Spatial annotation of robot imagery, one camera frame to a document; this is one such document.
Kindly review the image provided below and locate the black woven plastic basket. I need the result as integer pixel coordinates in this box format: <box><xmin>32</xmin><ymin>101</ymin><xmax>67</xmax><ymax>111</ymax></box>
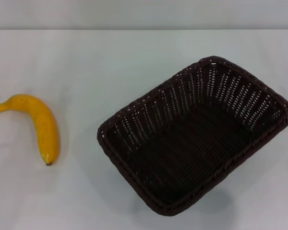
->
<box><xmin>96</xmin><ymin>55</ymin><xmax>288</xmax><ymax>216</ymax></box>

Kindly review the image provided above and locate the yellow plastic banana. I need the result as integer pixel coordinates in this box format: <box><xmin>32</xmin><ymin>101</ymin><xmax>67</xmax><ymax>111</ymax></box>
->
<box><xmin>0</xmin><ymin>93</ymin><xmax>61</xmax><ymax>167</ymax></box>

